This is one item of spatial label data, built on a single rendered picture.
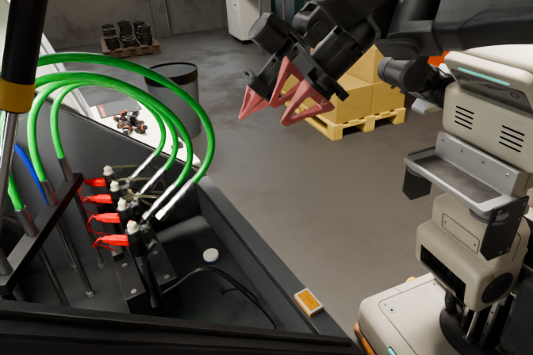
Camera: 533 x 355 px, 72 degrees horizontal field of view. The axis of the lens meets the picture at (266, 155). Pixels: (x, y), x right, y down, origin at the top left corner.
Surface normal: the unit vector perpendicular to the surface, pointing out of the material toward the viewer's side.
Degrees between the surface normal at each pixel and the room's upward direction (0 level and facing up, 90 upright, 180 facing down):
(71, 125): 90
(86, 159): 90
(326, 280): 0
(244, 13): 90
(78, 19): 90
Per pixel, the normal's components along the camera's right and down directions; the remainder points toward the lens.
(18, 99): 0.62, 0.46
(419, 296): -0.05, -0.87
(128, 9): 0.37, 0.44
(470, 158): -0.93, 0.22
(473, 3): -0.58, -0.30
